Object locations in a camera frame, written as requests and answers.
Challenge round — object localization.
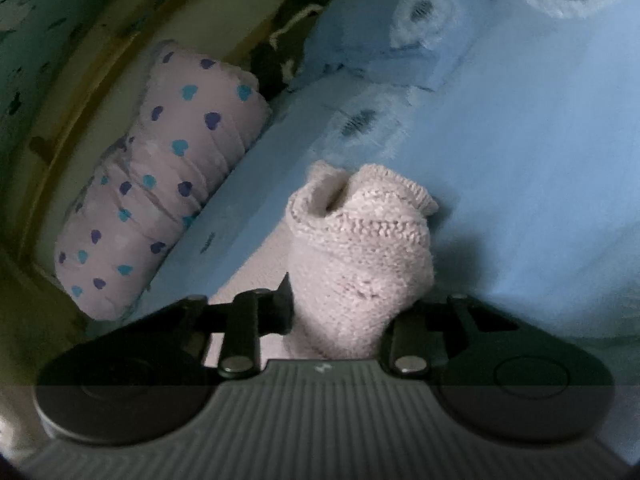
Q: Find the blue floral pillow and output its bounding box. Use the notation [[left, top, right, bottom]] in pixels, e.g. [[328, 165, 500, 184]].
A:
[[294, 0, 494, 91]]

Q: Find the blue floral bed sheet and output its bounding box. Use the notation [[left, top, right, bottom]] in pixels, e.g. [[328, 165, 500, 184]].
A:
[[89, 0, 639, 460]]

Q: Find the pink knitted sweater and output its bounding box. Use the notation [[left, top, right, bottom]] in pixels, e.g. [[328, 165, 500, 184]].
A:
[[204, 160, 441, 361]]

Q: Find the wooden bed headboard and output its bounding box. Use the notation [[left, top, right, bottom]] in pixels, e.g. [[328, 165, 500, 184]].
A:
[[1, 0, 284, 272]]

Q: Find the black and white garment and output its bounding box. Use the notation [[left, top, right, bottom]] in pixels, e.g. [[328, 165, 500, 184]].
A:
[[250, 0, 331, 102]]

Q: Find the pink heart-patterned rolled quilt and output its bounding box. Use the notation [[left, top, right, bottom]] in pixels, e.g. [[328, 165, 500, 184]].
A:
[[54, 41, 270, 321]]

